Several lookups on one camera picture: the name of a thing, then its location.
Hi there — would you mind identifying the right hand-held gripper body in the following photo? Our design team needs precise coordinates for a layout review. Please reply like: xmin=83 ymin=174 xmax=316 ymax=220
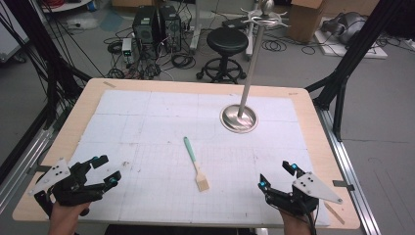
xmin=264 ymin=171 xmax=344 ymax=217

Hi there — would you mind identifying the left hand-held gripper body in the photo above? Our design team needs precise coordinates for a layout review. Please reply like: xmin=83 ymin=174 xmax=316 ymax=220
xmin=28 ymin=158 xmax=110 ymax=218

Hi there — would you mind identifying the metal utensil rack stand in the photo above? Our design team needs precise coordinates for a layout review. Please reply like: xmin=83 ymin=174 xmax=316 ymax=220
xmin=219 ymin=0 xmax=290 ymax=134

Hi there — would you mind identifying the green-handled pastry brush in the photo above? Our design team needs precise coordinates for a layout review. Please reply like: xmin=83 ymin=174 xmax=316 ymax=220
xmin=182 ymin=136 xmax=210 ymax=193

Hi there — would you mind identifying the person's left hand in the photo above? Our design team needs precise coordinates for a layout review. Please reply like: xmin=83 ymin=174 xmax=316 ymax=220
xmin=48 ymin=200 xmax=91 ymax=235

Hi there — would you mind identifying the person's right hand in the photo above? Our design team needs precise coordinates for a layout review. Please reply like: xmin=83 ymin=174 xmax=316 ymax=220
xmin=278 ymin=209 xmax=317 ymax=235

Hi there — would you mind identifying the thin wooden stick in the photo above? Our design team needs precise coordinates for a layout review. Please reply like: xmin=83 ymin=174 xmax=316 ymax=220
xmin=323 ymin=201 xmax=346 ymax=226

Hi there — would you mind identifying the white gridded mat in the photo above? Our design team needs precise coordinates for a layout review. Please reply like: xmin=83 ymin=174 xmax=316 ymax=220
xmin=68 ymin=89 xmax=331 ymax=227

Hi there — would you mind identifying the small grey power supply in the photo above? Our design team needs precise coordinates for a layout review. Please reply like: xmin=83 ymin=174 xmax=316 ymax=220
xmin=120 ymin=37 xmax=134 ymax=64

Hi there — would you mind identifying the black computer tower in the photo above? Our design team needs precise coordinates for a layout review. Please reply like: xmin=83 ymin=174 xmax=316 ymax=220
xmin=159 ymin=4 xmax=182 ymax=54
xmin=132 ymin=6 xmax=161 ymax=56

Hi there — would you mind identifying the white flat board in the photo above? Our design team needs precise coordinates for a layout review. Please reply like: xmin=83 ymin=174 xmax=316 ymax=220
xmin=313 ymin=29 xmax=390 ymax=61

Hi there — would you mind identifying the black round stool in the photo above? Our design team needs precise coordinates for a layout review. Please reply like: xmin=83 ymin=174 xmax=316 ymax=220
xmin=196 ymin=26 xmax=250 ymax=84

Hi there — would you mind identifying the brown cardboard box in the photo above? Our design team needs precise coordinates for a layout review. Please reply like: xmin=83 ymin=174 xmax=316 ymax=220
xmin=286 ymin=0 xmax=328 ymax=44

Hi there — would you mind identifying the grey bag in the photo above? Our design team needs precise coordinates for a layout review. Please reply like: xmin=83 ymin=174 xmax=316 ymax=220
xmin=320 ymin=12 xmax=367 ymax=45

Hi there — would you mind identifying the white stand pole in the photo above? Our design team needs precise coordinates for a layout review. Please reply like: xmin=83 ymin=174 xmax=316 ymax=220
xmin=189 ymin=0 xmax=203 ymax=52

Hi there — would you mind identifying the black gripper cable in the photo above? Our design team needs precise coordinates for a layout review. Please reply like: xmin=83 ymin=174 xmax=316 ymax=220
xmin=298 ymin=195 xmax=318 ymax=235

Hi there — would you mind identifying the grey metal bracket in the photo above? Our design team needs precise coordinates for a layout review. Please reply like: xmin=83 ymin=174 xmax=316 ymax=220
xmin=26 ymin=164 xmax=53 ymax=176
xmin=332 ymin=179 xmax=355 ymax=192

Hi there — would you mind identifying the aluminium rail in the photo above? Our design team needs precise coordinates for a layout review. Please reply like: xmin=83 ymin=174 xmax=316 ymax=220
xmin=315 ymin=107 xmax=382 ymax=235
xmin=0 ymin=125 xmax=57 ymax=214

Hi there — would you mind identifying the black metal frame stand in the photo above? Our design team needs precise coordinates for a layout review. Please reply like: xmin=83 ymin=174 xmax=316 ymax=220
xmin=305 ymin=0 xmax=405 ymax=142
xmin=0 ymin=0 xmax=93 ymax=184

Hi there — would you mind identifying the tangle of black cables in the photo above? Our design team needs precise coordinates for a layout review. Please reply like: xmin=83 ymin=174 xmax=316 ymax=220
xmin=103 ymin=27 xmax=198 ymax=80

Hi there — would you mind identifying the coiled black cable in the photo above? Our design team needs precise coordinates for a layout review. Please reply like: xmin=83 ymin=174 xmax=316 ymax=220
xmin=261 ymin=38 xmax=288 ymax=53

